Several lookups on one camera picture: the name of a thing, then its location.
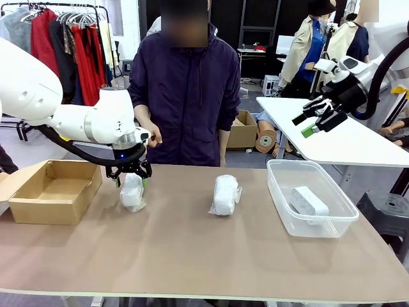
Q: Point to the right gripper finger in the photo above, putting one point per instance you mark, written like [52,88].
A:
[329,121]
[316,105]

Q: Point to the white monitor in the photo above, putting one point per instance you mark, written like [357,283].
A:
[284,44]

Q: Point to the tan cardboard tube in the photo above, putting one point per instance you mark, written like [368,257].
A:
[123,83]

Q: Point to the skin-coloured mannequin limbs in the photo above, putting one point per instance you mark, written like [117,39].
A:
[394,131]

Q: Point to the mannequin in beige coat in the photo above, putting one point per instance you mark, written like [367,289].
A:
[302,48]

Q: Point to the black clothes rack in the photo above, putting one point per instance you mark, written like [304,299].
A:
[48,4]

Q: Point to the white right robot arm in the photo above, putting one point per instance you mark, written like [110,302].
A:
[367,68]

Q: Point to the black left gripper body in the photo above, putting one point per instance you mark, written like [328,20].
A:
[126,153]

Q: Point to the grey fuzzy garment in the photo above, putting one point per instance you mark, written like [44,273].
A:
[19,32]

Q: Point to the person in purple jacket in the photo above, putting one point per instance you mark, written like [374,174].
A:
[185,96]

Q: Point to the beige hanging fabric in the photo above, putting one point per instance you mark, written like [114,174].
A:
[105,44]

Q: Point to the open cardboard box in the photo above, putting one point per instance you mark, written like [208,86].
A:
[241,134]

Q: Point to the clear plastic container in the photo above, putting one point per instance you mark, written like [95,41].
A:
[338,228]

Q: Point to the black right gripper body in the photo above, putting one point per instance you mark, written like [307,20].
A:
[348,97]

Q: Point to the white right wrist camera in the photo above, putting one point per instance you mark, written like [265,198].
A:
[326,65]

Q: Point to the black plastic stool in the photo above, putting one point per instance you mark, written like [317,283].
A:
[390,211]

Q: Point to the black bucket hat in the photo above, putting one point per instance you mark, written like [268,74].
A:
[321,6]

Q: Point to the dark sleeved bystander arm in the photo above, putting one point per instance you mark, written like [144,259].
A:
[8,160]

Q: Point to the person's left forearm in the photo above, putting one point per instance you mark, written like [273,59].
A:
[223,147]

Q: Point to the black garment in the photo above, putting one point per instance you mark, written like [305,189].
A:
[59,48]

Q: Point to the red pleated dress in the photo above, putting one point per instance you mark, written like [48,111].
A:
[89,64]

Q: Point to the person's right forearm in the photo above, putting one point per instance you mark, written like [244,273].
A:
[142,116]

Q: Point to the red coat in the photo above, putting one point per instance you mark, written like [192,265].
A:
[43,41]

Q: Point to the white side table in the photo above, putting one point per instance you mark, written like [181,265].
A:
[335,150]

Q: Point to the unwrapped white clock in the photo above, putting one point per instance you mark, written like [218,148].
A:
[308,201]

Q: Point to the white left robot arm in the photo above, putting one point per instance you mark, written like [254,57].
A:
[32,96]

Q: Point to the mannequin in beige vest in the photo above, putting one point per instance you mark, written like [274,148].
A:
[358,41]

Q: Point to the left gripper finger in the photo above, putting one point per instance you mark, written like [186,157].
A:
[145,169]
[115,174]

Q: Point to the yellow floor object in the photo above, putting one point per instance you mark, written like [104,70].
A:
[64,138]

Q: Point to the brown cardboard box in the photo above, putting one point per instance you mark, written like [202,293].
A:
[41,208]

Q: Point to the white computer case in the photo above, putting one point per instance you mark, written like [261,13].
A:
[271,83]

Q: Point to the person's right hand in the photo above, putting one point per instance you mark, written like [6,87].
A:
[156,136]

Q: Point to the bubble-wrapped white clock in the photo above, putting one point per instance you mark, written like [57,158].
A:
[132,196]
[223,195]

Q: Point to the black tripod stand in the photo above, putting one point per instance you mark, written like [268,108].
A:
[394,110]

